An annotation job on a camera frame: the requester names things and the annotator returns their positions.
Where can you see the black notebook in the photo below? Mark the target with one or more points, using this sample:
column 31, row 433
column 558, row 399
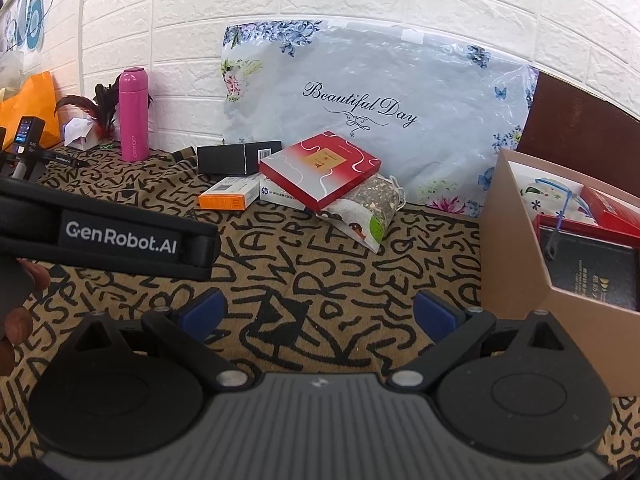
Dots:
column 590, row 270

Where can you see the dark red feathers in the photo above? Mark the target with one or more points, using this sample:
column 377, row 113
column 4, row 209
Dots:
column 107, row 105

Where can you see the black rectangular box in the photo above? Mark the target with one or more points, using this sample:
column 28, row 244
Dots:
column 225, row 157

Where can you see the red box tray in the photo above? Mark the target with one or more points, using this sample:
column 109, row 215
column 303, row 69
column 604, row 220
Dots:
column 567, row 223

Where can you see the tan cardboard box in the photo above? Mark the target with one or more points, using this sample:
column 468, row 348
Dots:
column 515, row 260

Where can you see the floral print plastic bag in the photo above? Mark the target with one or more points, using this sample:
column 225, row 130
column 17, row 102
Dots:
column 425, row 160

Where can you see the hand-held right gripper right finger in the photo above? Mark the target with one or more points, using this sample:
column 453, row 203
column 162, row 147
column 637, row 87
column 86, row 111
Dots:
column 436, row 312

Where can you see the white snowman print cloth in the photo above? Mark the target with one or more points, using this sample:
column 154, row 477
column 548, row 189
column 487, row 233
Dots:
column 540, row 192

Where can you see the orange and white box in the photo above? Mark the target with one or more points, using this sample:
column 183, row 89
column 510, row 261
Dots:
column 225, row 201

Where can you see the pink insulated bottle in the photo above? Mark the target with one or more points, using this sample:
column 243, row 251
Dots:
column 132, row 115

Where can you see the white printed carton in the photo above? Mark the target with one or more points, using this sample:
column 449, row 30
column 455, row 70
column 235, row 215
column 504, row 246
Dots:
column 272, row 196

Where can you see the small white paper box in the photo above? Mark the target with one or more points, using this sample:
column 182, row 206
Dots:
column 77, row 132

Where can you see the dark brown board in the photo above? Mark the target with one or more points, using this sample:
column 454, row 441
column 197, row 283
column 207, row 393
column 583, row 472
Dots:
column 575, row 125

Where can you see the person's left hand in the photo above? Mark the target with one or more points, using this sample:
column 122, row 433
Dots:
column 17, row 325

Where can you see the orange bag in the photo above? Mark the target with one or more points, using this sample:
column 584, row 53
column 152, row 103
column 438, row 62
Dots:
column 35, row 105

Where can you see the plain red box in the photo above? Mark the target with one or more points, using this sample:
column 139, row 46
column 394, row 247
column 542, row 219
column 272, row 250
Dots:
column 615, row 210

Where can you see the herb sachet bag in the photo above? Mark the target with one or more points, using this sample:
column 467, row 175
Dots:
column 370, row 205

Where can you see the wall poster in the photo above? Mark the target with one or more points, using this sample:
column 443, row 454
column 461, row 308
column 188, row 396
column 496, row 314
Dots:
column 32, row 20

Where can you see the letter print tablecloth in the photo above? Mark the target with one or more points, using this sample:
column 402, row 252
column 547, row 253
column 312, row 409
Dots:
column 325, row 280

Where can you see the red and grey gift box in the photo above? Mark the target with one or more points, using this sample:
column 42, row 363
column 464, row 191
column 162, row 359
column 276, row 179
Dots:
column 320, row 170

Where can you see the black device with screen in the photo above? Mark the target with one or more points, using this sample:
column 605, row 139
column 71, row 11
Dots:
column 25, row 135

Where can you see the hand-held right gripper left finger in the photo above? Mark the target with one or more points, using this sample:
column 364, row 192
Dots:
column 205, row 312

